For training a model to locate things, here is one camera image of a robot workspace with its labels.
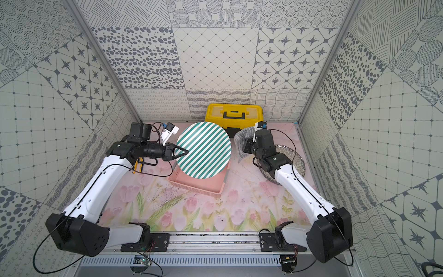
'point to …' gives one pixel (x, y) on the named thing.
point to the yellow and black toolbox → (234, 116)
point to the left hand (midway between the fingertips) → (185, 149)
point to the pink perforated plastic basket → (213, 185)
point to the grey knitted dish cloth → (240, 137)
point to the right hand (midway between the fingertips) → (246, 140)
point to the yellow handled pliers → (139, 160)
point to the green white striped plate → (209, 150)
